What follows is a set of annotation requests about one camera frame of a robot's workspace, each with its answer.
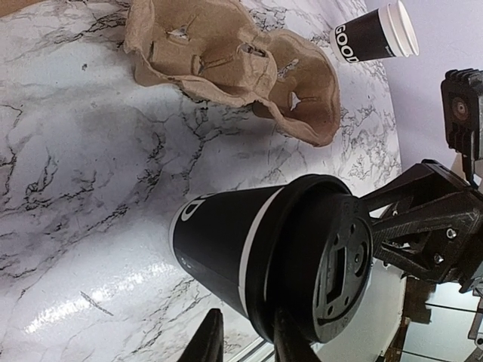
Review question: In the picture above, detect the stack of paper cups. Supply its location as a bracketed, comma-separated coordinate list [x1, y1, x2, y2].
[330, 1, 420, 64]

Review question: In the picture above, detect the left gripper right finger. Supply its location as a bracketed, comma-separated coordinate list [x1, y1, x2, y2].
[274, 308, 321, 362]

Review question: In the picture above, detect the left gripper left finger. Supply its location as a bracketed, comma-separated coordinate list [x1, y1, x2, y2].
[177, 308, 224, 362]

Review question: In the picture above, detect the brown pulp cup carrier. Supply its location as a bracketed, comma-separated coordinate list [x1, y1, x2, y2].
[124, 1, 340, 147]

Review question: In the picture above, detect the black plastic cup lid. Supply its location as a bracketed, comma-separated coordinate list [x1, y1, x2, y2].
[245, 174, 373, 343]

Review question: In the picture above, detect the black paper coffee cup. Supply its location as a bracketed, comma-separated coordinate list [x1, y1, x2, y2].
[169, 186, 283, 317]

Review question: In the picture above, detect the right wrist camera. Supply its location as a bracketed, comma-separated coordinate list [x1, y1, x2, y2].
[441, 68, 482, 185]

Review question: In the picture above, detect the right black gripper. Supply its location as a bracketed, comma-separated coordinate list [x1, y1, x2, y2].
[360, 160, 482, 294]

